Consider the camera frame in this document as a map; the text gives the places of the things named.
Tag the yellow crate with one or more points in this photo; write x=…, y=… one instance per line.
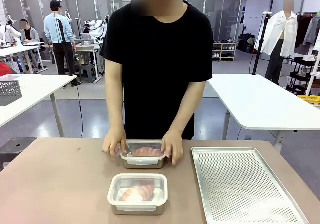
x=311, y=99

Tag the man in blue shirt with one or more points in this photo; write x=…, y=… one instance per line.
x=58, y=33

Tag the black bags pile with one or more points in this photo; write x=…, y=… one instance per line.
x=246, y=43

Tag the rectangular stainless steel container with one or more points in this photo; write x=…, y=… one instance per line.
x=137, y=210
x=143, y=165

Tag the mannequin with white shirt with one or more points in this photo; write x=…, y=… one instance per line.
x=280, y=33

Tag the grey perforated basket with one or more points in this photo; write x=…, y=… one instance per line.
x=8, y=92

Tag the white table with rounded corner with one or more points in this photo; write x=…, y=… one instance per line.
x=262, y=103

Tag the perforated metal baking tray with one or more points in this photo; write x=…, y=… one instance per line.
x=245, y=184

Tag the wooden shoe shelf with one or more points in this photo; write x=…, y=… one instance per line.
x=223, y=51

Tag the person's left forearm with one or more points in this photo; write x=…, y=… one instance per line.
x=183, y=113

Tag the rack of dark clothes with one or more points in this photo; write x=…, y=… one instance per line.
x=306, y=31

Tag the seated person in grey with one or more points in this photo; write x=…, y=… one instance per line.
x=30, y=33

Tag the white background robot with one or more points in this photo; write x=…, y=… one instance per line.
x=96, y=29
x=8, y=32

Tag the person's left hand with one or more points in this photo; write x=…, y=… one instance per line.
x=173, y=146

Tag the person in black t-shirt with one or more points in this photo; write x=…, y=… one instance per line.
x=160, y=58

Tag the dark grey step stool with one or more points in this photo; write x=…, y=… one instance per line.
x=15, y=148
x=87, y=72

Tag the clear plastic clip lid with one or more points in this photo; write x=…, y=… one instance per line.
x=137, y=177
x=143, y=158

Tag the black rolling cart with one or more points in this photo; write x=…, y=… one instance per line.
x=301, y=76

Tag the black tripod with white top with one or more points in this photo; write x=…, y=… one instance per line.
x=260, y=46

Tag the golden brown croissant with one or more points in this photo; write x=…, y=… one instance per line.
x=147, y=151
x=138, y=192

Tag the white table with grey basket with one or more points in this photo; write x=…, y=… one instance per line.
x=37, y=91

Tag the person's right hand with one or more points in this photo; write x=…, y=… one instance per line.
x=112, y=142

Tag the black tripod pole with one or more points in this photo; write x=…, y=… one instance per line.
x=61, y=46

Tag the person's right forearm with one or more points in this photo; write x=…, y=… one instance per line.
x=116, y=113

